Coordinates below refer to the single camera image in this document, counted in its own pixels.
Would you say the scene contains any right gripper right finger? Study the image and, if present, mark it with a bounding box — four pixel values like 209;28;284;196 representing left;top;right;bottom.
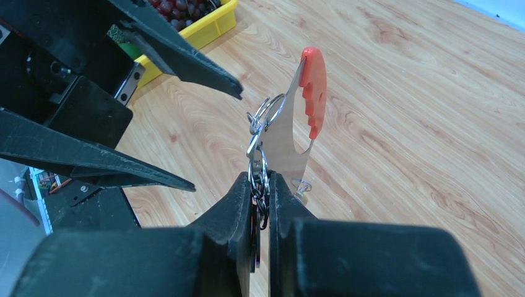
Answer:
269;173;481;296

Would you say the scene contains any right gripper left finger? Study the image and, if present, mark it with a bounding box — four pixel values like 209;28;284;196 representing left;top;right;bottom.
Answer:
11;173;251;296

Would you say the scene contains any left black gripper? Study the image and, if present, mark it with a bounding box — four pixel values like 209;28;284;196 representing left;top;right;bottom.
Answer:
1;1;196;230

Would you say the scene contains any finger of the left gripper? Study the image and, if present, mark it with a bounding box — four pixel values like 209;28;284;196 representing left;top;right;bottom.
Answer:
108;1;243;100

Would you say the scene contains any keyring tool with keys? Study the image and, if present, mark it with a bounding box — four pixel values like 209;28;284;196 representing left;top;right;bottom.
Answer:
246;46;327;271

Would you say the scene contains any dark grape bunch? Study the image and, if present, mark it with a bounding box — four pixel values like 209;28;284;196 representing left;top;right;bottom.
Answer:
147;0;222;32

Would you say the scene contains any green lime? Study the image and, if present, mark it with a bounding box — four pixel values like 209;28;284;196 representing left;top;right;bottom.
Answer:
119;43;142;60

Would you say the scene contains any green melon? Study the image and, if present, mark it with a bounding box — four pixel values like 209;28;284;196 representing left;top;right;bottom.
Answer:
106;25;128;44

